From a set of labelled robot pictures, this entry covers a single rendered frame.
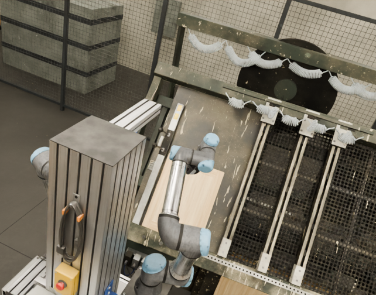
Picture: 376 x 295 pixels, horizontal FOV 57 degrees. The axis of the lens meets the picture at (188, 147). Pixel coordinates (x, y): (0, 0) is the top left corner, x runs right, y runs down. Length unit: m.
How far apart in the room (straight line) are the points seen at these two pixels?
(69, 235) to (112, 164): 0.42
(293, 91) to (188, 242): 1.80
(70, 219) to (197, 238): 0.52
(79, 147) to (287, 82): 2.05
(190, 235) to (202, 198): 1.06
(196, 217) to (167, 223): 1.04
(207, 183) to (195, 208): 0.20
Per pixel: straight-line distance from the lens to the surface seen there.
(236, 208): 2.54
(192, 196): 2.56
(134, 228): 2.57
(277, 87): 2.95
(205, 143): 1.71
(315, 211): 2.60
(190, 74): 2.68
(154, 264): 1.89
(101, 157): 1.19
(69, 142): 1.25
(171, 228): 1.52
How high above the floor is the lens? 2.70
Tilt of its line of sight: 30 degrees down
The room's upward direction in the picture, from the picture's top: 15 degrees clockwise
